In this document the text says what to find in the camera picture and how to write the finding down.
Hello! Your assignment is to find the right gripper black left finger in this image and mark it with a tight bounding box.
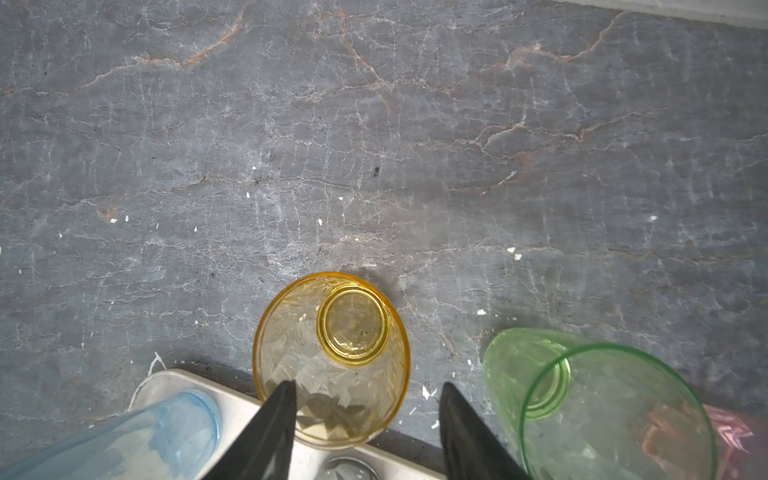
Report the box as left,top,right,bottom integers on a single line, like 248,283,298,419
204,381,297,480

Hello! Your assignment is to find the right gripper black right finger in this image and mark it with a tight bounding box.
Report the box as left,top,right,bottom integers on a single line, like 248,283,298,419
439,382,529,480

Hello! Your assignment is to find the beige tray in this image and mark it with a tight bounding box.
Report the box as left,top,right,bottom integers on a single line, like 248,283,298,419
128,369,445,479

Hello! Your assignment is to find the tall blue glass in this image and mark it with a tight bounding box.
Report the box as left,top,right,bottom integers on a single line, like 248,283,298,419
1,389,221,479

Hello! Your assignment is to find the tall grey glass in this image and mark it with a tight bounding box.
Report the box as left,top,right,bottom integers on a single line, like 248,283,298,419
314,457,380,480

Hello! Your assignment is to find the short amber glass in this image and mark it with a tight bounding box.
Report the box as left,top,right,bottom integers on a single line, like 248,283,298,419
252,272,411,450

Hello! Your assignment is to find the short green glass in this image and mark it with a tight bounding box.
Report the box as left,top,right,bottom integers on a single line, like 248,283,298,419
482,327,718,479

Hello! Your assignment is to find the short pink glass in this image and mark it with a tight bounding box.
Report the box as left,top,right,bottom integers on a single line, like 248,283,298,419
704,404,768,480

